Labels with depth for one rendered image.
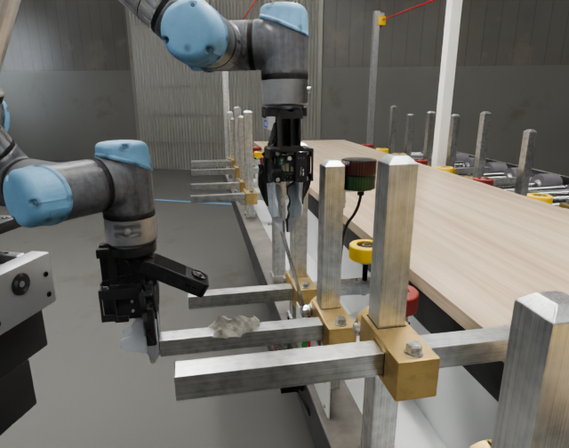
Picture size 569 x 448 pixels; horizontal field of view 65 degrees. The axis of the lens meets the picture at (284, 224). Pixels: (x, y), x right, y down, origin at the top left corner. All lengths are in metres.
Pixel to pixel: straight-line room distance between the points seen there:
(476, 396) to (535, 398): 0.49
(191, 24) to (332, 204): 0.36
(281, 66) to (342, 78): 6.27
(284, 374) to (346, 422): 0.35
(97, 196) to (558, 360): 0.53
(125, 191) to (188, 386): 0.29
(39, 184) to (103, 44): 7.82
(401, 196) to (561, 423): 0.27
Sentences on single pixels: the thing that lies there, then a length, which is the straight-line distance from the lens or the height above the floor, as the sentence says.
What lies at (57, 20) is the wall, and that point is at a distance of 8.91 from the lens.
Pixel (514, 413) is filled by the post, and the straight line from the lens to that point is 0.37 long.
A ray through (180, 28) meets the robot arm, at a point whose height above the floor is 1.32.
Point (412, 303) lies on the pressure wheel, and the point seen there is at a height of 0.90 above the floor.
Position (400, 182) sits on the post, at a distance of 0.52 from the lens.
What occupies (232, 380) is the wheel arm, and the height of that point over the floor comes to 0.95.
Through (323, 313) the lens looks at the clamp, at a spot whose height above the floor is 0.87.
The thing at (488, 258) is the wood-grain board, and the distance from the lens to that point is 1.08.
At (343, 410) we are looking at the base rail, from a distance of 0.88.
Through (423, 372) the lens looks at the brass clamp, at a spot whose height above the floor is 0.95.
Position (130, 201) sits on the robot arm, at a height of 1.10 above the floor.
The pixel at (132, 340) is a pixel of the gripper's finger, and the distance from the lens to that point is 0.77.
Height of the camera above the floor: 1.25
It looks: 16 degrees down
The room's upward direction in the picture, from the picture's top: straight up
